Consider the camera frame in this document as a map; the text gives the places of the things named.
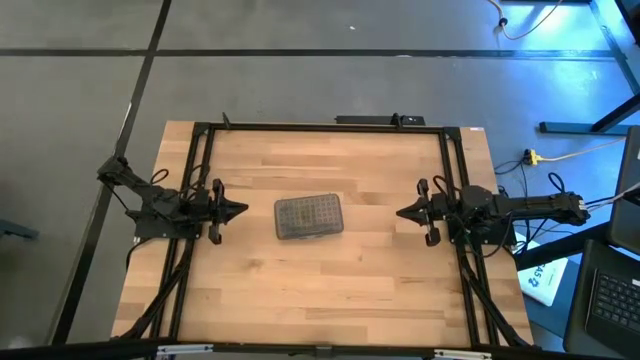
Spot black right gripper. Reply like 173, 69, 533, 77
395, 178, 447, 249

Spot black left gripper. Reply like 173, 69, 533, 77
203, 178, 250, 247

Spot clear pencil case grey lid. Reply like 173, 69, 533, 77
273, 192, 345, 242

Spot black mounting bar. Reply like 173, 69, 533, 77
334, 113, 427, 127

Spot white cardboard box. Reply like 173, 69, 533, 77
517, 234, 571, 307

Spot black diagonal desk bar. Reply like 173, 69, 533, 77
514, 222, 612, 271

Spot black laptop lid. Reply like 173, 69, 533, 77
607, 127, 640, 256

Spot black crossbeam silver brackets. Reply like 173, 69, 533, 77
0, 339, 640, 360

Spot black laptop with keyboard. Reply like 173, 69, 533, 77
563, 238, 640, 359

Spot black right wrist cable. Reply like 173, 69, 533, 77
432, 174, 454, 196

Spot black floor cable tangle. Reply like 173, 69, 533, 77
494, 158, 621, 256

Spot black metal table frame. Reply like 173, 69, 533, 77
167, 121, 501, 346

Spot yellow plug with cable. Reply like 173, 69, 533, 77
523, 137, 629, 167

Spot black desk leg frame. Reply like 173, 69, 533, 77
538, 0, 640, 136

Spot white floor cable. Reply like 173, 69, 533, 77
487, 0, 566, 42

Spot grey cable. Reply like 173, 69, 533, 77
519, 182, 640, 236

